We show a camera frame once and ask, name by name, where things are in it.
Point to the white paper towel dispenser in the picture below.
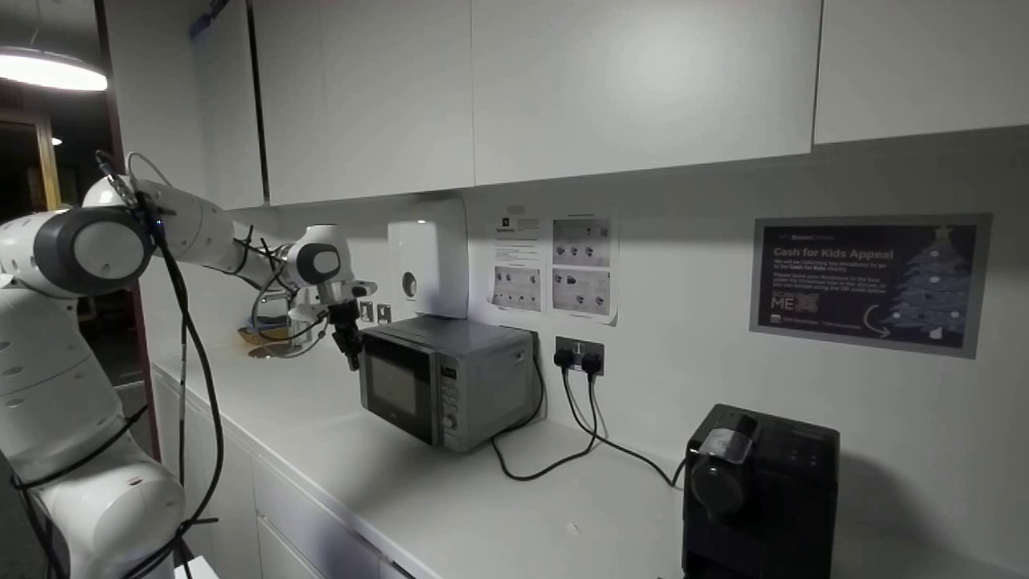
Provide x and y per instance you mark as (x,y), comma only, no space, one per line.
(414,267)

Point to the round ceiling light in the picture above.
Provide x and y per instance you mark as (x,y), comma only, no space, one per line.
(50,68)

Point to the silver microwave oven body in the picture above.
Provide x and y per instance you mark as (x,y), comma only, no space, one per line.
(494,375)

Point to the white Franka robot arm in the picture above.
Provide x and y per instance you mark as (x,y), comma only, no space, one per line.
(53,365)

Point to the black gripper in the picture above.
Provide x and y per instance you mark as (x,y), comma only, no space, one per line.
(346,317)

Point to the white laminated instruction sheet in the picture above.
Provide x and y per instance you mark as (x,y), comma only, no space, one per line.
(583,267)
(518,275)

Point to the white upper cabinet door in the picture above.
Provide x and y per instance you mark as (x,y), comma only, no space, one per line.
(922,65)
(644,86)
(365,97)

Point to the black coffee machine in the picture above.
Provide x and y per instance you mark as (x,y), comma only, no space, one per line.
(767,493)

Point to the silver wall socket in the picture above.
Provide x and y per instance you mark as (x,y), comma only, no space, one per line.
(367,313)
(384,313)

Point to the wooden door frame post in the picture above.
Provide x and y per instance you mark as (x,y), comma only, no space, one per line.
(47,165)

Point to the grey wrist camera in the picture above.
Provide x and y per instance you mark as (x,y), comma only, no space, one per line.
(360,289)

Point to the silver microwave oven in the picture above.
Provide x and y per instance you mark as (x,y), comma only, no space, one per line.
(396,387)

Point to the white base cabinet unit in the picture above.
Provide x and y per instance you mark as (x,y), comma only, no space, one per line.
(300,536)

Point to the dark framed wall poster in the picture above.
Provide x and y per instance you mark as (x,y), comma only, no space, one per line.
(868,286)

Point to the double wall power socket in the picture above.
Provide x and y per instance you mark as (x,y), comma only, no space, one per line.
(579,347)

